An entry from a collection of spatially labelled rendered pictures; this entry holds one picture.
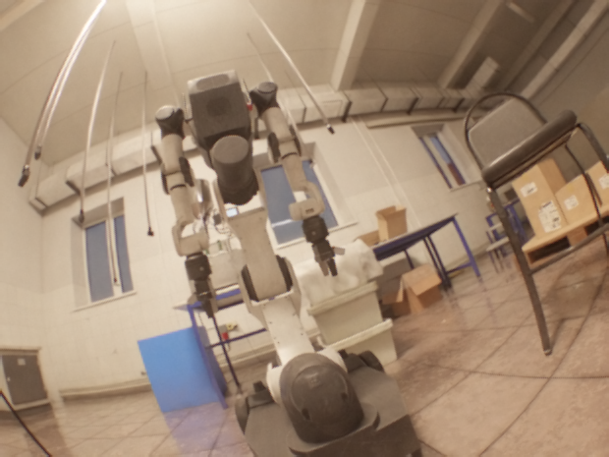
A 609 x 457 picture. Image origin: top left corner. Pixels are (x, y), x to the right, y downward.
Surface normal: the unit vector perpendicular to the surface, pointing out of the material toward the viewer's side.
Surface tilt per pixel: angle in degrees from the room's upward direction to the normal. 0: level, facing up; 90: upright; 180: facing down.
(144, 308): 90
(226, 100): 105
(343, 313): 96
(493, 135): 77
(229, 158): 90
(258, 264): 86
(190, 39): 180
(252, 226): 100
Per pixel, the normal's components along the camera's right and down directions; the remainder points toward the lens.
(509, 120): -0.81, -0.12
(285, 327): -0.07, -0.75
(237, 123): 0.21, -0.11
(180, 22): 0.36, 0.89
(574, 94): -0.93, 0.29
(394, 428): 0.12, -0.35
